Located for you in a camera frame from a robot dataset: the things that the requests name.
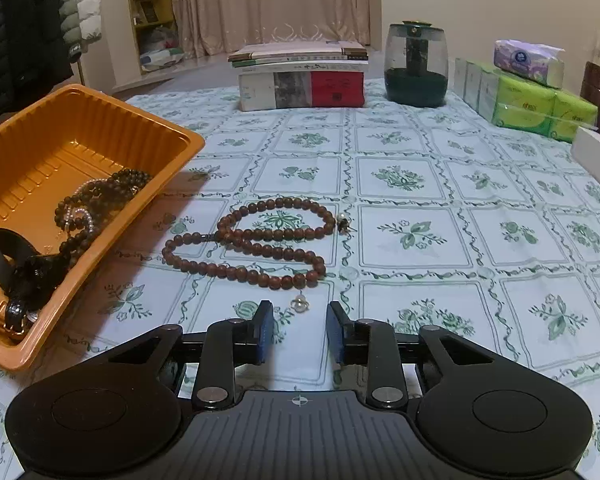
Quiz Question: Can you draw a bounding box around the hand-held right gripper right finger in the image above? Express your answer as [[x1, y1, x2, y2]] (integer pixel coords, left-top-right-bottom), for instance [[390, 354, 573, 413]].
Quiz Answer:
[[326, 301, 496, 408]]

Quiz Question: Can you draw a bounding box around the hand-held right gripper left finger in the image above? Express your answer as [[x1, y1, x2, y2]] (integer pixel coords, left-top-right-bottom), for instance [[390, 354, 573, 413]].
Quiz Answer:
[[105, 301, 276, 411]]

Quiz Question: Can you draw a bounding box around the reddish brown bead necklace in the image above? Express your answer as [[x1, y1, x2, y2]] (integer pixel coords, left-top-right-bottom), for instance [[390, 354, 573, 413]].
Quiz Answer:
[[161, 197, 353, 313]]

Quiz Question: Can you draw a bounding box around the dark brown bead necklace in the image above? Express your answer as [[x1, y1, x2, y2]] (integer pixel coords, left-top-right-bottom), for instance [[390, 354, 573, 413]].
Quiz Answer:
[[54, 169, 153, 266]]

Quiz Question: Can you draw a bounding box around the white pearl string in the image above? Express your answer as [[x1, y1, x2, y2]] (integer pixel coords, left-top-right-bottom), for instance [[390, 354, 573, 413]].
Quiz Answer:
[[64, 180, 107, 233]]

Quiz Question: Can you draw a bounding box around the black wrist band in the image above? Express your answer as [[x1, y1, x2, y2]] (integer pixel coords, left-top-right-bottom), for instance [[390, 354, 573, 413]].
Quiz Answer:
[[0, 228, 71, 306]]

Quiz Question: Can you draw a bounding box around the orange plastic tray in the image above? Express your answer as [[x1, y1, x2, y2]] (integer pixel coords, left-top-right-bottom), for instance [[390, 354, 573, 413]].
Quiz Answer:
[[0, 84, 206, 372]]

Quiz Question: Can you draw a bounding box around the green floral tablecloth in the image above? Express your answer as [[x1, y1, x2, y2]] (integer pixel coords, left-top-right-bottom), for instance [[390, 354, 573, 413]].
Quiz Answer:
[[0, 82, 600, 480]]

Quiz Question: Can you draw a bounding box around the dark green glass jar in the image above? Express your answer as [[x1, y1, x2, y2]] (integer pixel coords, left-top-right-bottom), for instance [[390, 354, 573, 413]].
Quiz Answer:
[[384, 21, 449, 108]]

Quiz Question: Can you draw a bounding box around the thin green edged book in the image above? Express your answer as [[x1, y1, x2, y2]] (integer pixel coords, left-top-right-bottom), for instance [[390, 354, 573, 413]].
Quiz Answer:
[[231, 57, 369, 73]]

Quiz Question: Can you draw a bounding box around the pale green tissue pack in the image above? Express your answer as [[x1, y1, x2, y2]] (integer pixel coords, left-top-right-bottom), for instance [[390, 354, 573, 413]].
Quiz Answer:
[[454, 57, 498, 113]]

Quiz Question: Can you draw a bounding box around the pink cover book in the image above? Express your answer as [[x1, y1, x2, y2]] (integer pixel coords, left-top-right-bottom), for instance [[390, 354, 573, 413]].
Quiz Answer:
[[228, 41, 369, 63]]

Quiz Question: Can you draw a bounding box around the floral plastic bag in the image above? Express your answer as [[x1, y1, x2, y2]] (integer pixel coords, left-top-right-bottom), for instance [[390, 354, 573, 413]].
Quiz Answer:
[[140, 27, 185, 72]]

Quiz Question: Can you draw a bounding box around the bright green tissue pack bundle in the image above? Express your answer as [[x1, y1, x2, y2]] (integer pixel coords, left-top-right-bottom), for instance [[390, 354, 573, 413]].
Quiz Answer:
[[491, 71, 599, 143]]

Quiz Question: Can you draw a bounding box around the purple tissue packet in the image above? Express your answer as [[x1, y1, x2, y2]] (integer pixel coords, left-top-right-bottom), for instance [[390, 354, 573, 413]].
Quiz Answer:
[[493, 39, 566, 90]]

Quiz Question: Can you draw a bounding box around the beige curtain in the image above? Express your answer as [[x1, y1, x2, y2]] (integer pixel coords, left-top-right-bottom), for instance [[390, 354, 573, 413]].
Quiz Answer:
[[167, 0, 372, 58]]

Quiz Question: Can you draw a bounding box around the yellow bookshelf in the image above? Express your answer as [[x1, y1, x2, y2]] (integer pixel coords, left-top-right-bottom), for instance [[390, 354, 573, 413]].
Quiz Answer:
[[125, 0, 178, 77]]

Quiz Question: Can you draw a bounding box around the white and green puffer jacket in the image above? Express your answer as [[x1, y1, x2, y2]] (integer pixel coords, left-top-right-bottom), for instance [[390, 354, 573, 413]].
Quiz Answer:
[[40, 0, 102, 43]]

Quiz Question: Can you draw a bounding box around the black puffer jacket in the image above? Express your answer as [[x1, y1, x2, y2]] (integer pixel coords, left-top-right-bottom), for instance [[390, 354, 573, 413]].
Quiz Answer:
[[0, 0, 83, 133]]

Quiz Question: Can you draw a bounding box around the black strap wristwatch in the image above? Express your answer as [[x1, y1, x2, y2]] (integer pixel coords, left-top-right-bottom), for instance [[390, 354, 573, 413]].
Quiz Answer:
[[4, 300, 38, 338]]

